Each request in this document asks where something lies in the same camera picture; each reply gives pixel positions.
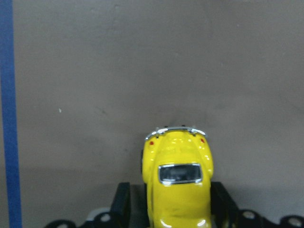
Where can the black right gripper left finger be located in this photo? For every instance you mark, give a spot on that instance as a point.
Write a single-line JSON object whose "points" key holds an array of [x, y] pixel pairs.
{"points": [[129, 209]]}

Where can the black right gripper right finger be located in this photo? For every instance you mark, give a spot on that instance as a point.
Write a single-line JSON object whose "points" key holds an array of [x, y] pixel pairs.
{"points": [[223, 208]]}

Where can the yellow beetle toy car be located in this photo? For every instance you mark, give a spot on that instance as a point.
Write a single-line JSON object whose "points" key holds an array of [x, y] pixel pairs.
{"points": [[177, 168]]}

